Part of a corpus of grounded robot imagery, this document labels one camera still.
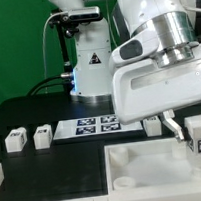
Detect marker sheet with tags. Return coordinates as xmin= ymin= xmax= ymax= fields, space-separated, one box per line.
xmin=54 ymin=114 xmax=143 ymax=140

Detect white square tabletop part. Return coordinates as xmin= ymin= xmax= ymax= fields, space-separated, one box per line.
xmin=105 ymin=138 xmax=201 ymax=192

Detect white camera cable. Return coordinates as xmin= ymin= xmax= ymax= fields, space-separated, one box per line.
xmin=37 ymin=11 xmax=75 ymax=94

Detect black camera on stand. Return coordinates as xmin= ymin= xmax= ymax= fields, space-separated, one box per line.
xmin=49 ymin=6 xmax=103 ymax=92

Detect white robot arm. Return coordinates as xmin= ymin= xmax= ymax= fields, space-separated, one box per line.
xmin=48 ymin=0 xmax=201 ymax=141

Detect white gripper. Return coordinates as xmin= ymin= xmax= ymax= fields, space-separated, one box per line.
xmin=109 ymin=36 xmax=201 ymax=142

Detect black cables at base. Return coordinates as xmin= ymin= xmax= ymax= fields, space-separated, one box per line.
xmin=25 ymin=70 xmax=76 ymax=97

